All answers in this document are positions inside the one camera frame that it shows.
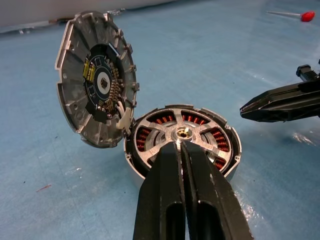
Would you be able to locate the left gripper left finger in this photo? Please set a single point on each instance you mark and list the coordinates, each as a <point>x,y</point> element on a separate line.
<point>162,200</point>

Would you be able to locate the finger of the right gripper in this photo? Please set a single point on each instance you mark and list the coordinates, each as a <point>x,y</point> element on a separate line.
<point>287,105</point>
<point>308,73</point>

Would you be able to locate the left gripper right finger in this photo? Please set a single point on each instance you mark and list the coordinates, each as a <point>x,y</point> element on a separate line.
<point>212,212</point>

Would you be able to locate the silver motor housing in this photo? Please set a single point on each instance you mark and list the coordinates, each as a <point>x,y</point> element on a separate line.
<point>131,170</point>

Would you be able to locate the black silver spoked rotor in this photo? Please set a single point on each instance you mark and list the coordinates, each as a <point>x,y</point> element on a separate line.
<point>195,137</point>

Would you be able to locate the silver motor lid with circuit board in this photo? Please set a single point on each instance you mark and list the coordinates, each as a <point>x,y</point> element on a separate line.
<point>75,62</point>

